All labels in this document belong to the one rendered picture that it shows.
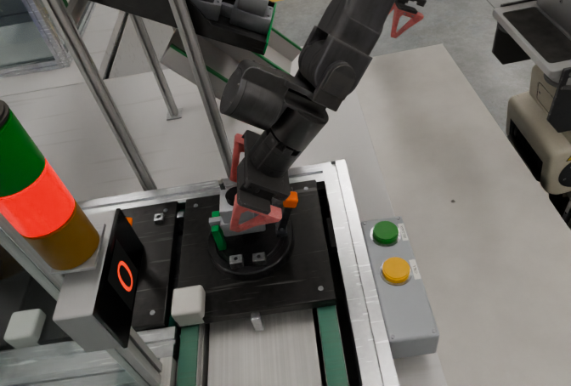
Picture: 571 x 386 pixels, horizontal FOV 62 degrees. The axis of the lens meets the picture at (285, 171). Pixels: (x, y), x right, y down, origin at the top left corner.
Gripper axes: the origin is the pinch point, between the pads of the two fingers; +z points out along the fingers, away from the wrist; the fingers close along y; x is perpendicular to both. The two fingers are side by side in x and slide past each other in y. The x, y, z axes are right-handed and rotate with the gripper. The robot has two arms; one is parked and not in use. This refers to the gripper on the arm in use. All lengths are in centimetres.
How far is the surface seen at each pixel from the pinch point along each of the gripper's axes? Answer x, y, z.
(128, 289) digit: -14.0, 19.7, -2.8
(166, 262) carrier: -3.9, 1.1, 17.3
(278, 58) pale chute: 10.4, -46.0, -0.8
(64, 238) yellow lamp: -21.8, 21.0, -10.5
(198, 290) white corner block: -0.3, 8.5, 11.7
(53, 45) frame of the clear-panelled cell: -36, -86, 48
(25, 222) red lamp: -25.0, 21.5, -12.0
